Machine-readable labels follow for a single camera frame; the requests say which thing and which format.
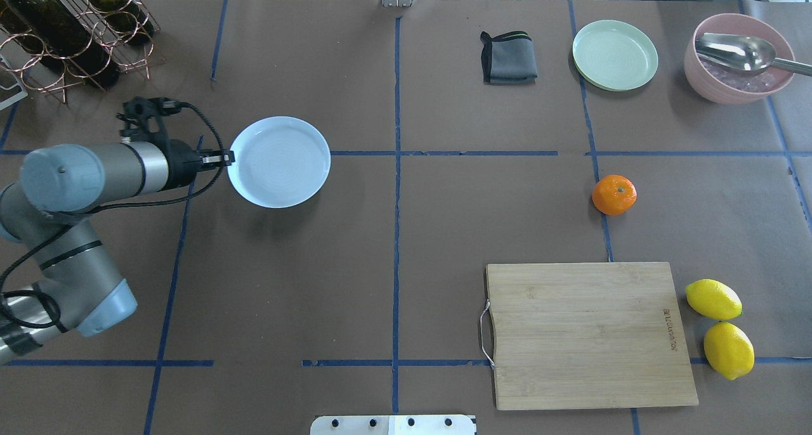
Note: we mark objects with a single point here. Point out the dark glass bottle back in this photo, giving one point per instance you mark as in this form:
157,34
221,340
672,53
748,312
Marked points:
11,23

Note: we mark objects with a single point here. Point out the orange fruit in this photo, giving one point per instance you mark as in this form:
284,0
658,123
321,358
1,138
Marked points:
614,194

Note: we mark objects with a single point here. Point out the light blue plate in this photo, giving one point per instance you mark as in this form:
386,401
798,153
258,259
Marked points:
279,162

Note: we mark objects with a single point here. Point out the yellow lemon left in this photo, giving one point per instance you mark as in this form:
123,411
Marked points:
713,299

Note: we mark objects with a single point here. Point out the dark glass bottle middle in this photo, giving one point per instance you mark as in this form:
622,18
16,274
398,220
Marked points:
127,19

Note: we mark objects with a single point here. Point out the copper wire bottle rack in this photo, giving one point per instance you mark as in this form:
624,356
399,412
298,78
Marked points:
26,58

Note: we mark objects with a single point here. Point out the yellow lemon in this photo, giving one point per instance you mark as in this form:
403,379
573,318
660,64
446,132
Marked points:
728,350
713,299

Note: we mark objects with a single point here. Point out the dark glass bottle front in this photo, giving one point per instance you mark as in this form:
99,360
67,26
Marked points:
67,38

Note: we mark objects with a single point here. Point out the green plate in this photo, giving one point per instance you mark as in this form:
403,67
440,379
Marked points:
614,55

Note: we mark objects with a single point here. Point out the metal spoon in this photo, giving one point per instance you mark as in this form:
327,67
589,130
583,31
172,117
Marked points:
748,54

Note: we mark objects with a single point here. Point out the pink bowl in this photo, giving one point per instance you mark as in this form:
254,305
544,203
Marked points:
728,86

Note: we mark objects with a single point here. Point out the folded dark grey cloth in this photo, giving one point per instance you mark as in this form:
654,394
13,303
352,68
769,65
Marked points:
508,59

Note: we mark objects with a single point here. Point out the yellow lemon right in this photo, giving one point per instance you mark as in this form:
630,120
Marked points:
728,350

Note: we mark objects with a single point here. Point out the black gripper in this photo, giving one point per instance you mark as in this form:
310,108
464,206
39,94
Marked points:
183,163

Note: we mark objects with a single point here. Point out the dark glass bottle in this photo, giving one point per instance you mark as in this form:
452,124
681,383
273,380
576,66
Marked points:
67,38
11,23
127,19

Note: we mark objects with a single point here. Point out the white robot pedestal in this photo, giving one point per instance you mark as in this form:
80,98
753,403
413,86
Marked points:
395,424

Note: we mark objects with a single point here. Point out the bamboo cutting board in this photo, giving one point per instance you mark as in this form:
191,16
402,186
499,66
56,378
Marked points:
578,336

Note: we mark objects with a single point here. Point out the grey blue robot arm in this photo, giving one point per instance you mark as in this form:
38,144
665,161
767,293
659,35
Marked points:
49,209

